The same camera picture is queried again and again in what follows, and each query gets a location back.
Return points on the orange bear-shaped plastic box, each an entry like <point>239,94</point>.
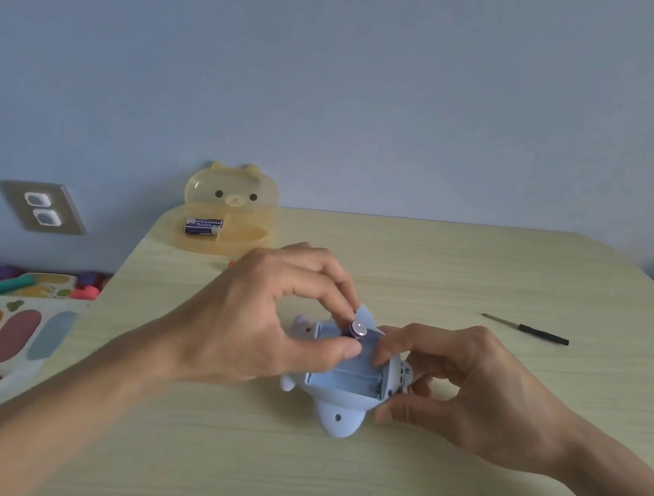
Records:
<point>237,197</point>

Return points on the small black screwdriver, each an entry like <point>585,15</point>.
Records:
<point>543,335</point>

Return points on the light blue airplane toy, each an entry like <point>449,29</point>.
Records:
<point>338,414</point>

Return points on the beige wall socket plate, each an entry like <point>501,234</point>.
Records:
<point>11,203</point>

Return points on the white light-blue paper bag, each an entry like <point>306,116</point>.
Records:
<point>14,390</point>

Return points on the person's left forearm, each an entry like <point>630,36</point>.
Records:
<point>38,435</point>

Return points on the person's left hand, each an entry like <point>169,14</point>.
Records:
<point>245,324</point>

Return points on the person's right hand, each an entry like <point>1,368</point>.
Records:
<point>486,404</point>

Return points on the white board with coloured ovals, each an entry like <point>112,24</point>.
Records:
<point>9,335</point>

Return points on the orange battery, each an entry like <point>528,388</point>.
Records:
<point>230,263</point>

